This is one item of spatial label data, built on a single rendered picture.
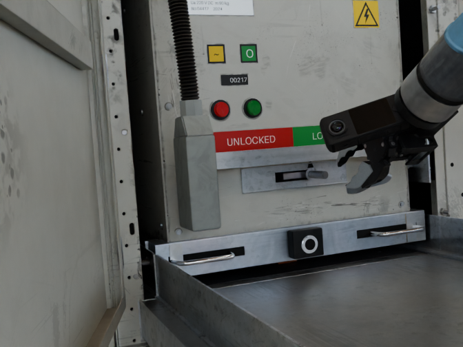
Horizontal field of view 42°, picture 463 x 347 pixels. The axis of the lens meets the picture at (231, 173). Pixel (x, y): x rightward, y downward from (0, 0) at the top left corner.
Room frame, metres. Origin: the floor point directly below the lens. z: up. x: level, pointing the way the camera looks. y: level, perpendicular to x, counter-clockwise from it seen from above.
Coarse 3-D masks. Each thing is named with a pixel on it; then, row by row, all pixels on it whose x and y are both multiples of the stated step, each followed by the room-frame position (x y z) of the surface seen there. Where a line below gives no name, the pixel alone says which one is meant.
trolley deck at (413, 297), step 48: (240, 288) 0.95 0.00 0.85; (288, 288) 0.93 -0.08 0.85; (336, 288) 0.91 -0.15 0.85; (384, 288) 0.89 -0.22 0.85; (432, 288) 0.87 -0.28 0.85; (144, 336) 0.90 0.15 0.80; (192, 336) 0.73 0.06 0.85; (336, 336) 0.69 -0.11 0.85; (384, 336) 0.68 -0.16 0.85; (432, 336) 0.67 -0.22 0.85
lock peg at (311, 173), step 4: (308, 172) 1.08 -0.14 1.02; (312, 172) 1.06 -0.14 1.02; (316, 172) 1.05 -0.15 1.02; (320, 172) 1.03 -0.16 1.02; (324, 172) 1.03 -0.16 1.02; (308, 176) 1.08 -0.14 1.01; (312, 176) 1.06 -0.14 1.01; (316, 176) 1.05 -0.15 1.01; (320, 176) 1.03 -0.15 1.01; (324, 176) 1.03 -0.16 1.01
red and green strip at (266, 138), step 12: (216, 132) 1.02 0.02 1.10; (228, 132) 1.03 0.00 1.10; (240, 132) 1.03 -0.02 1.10; (252, 132) 1.04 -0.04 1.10; (264, 132) 1.05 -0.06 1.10; (276, 132) 1.06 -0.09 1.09; (288, 132) 1.07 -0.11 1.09; (300, 132) 1.08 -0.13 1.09; (312, 132) 1.08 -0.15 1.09; (216, 144) 1.02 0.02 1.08; (228, 144) 1.03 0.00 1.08; (240, 144) 1.03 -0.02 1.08; (252, 144) 1.04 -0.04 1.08; (264, 144) 1.05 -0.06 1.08; (276, 144) 1.06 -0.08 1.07; (288, 144) 1.07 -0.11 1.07; (300, 144) 1.08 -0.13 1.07; (312, 144) 1.08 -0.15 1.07; (324, 144) 1.09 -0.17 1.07
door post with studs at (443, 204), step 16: (432, 0) 1.14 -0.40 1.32; (448, 0) 1.15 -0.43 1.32; (432, 16) 1.14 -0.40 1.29; (448, 16) 1.15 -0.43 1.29; (432, 32) 1.14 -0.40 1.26; (448, 128) 1.14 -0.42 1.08; (448, 144) 1.14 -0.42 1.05; (448, 160) 1.14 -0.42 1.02; (448, 176) 1.14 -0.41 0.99; (432, 192) 1.18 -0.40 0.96; (448, 192) 1.14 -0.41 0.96; (432, 208) 1.18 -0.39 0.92; (448, 208) 1.14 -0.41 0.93
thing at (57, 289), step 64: (0, 0) 0.46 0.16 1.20; (64, 0) 0.78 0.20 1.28; (0, 64) 0.50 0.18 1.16; (64, 64) 0.75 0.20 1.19; (0, 128) 0.48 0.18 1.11; (64, 128) 0.72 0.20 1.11; (0, 192) 0.47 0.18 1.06; (64, 192) 0.69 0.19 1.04; (0, 256) 0.46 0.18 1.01; (64, 256) 0.66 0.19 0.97; (0, 320) 0.44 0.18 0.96; (64, 320) 0.64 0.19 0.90
